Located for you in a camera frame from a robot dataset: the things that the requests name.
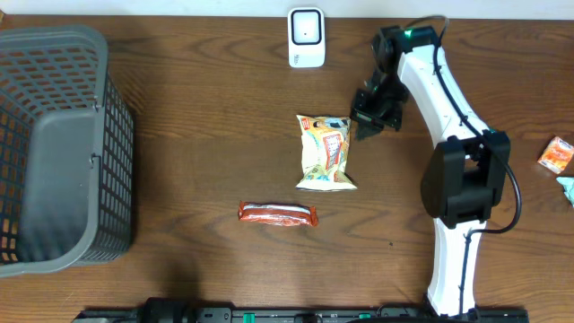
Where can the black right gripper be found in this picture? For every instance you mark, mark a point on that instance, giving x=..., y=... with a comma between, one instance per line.
x=358, y=111

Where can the red snack stick packet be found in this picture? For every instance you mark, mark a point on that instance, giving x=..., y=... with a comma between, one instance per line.
x=278, y=214

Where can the orange tissue pack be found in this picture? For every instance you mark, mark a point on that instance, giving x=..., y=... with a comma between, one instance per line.
x=557, y=155

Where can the small teal wipes packet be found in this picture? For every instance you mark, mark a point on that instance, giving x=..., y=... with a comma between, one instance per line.
x=568, y=186

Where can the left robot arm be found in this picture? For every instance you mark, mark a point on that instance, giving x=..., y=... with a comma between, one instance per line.
x=158, y=310

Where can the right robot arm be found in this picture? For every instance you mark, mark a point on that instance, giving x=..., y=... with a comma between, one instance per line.
x=465, y=176

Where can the white barcode scanner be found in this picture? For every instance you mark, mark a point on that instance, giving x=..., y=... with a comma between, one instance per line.
x=306, y=37

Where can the grey plastic mesh basket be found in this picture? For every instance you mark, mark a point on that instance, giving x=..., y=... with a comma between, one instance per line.
x=67, y=152

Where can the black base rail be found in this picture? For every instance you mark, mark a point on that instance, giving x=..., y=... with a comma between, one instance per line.
x=383, y=314

